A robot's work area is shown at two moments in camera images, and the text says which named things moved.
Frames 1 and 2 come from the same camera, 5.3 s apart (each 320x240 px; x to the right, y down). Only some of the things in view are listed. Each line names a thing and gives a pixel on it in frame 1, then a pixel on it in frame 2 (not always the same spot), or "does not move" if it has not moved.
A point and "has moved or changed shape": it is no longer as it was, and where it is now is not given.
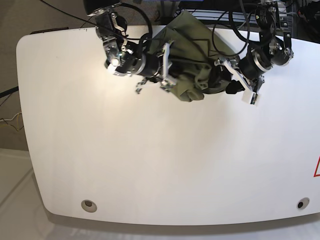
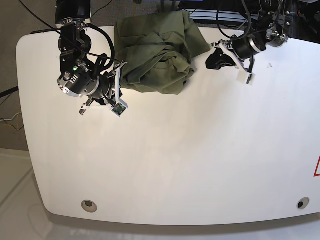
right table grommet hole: (303, 203) does not move
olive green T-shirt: (193, 47) has moved or changed shape
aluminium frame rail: (223, 15) does not move
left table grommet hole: (89, 206) does not move
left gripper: (163, 76) -> (107, 93)
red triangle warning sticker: (317, 172) does not move
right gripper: (255, 84) -> (243, 56)
